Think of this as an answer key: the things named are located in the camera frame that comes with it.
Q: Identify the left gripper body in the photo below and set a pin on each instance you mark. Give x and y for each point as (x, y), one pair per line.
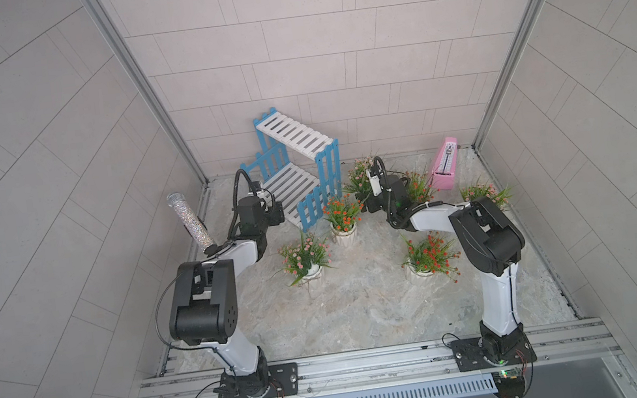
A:
(270, 218)

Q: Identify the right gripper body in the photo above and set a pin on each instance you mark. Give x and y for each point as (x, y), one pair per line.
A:
(379, 202)

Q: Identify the pink flower pot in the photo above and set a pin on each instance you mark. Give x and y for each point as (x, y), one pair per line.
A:
(305, 259)
(358, 182)

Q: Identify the red flower pot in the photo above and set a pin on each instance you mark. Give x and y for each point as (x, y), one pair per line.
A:
(432, 256)
(343, 214)
(418, 188)

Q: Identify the blue white wooden rack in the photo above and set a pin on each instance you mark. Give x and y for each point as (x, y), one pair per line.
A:
(298, 164)

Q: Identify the red flower pot front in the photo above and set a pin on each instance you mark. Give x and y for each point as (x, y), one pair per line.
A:
(432, 256)

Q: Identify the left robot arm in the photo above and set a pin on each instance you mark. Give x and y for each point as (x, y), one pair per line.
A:
(204, 305)

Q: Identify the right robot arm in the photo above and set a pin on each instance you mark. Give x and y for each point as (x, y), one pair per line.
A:
(490, 242)

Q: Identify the pink metronome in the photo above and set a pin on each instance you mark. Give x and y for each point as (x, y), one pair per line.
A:
(443, 170)

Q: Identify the glitter tube on black stand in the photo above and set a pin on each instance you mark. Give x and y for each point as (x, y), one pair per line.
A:
(192, 224)

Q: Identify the pink flower pot right corner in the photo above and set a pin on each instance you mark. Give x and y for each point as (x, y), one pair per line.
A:
(500, 197)

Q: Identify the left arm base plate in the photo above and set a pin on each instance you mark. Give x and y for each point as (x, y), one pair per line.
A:
(283, 376)

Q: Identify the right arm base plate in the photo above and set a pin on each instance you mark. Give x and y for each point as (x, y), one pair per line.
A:
(469, 353)

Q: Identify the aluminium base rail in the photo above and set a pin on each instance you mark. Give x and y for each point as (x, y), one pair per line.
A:
(421, 370)

